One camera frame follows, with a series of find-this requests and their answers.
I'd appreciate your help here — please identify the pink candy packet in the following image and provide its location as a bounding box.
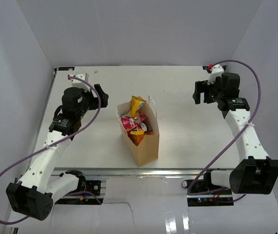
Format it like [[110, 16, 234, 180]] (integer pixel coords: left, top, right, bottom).
[[139, 112, 148, 122]]

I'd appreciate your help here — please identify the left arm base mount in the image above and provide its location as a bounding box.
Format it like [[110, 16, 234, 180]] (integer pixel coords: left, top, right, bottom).
[[82, 180, 101, 196]]

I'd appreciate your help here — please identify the small yellow snack packet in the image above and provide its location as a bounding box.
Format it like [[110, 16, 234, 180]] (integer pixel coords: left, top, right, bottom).
[[126, 96, 146, 117]]

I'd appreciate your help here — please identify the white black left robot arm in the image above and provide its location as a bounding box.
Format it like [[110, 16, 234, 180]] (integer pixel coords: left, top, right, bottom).
[[6, 84, 109, 220]]

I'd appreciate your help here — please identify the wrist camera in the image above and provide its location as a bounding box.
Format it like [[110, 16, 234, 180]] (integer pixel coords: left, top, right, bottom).
[[68, 72, 90, 92], [207, 64, 225, 85]]

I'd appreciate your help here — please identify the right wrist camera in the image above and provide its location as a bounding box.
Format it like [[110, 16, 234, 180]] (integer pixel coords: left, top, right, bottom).
[[207, 64, 225, 85]]

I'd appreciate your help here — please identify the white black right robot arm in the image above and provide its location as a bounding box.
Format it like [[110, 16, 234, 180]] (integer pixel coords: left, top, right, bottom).
[[193, 73, 278, 195]]

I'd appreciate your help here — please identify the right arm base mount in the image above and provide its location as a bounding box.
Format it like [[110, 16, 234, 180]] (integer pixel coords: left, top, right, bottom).
[[187, 179, 234, 208]]

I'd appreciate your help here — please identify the yellow M&M's packet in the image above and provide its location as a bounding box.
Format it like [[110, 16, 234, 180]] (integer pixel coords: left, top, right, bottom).
[[130, 128, 144, 136]]

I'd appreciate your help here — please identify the orange yellow snack multipack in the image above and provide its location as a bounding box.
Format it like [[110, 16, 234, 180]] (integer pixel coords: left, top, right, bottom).
[[128, 132, 151, 146]]

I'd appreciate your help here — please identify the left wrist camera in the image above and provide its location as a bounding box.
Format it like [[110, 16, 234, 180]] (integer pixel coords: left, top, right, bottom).
[[68, 72, 90, 92]]

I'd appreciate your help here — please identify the magenta small snack packet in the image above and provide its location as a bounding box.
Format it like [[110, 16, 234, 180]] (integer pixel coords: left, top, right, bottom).
[[121, 115, 141, 132]]

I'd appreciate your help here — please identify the brown paper bag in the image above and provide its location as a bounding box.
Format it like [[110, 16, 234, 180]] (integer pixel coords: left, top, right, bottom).
[[116, 97, 160, 167]]

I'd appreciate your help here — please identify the aluminium front rail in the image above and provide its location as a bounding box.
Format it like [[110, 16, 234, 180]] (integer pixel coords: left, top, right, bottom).
[[26, 168, 234, 177]]

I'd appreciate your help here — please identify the dark brown M&M's packet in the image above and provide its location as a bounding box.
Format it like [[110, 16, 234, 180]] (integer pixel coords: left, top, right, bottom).
[[140, 121, 153, 133]]

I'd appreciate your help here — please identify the blue label left corner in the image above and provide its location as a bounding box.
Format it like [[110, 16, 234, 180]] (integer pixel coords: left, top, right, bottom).
[[57, 66, 75, 71]]

